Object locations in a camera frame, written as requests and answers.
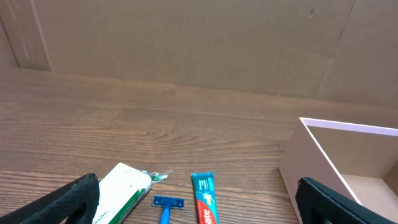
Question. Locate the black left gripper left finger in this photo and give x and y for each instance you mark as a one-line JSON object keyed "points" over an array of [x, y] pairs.
{"points": [[74, 203]]}

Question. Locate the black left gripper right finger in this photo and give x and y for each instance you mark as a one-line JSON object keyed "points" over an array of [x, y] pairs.
{"points": [[319, 204]]}

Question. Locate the Colgate toothpaste tube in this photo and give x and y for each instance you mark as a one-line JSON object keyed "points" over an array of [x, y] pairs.
{"points": [[205, 197]]}

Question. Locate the white green soap packet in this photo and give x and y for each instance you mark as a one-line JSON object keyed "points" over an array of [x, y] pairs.
{"points": [[121, 190]]}

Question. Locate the white cardboard box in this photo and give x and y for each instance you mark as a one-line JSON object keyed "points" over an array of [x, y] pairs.
{"points": [[356, 160]]}

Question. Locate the blue disposable razor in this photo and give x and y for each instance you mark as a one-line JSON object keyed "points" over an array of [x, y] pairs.
{"points": [[168, 203]]}

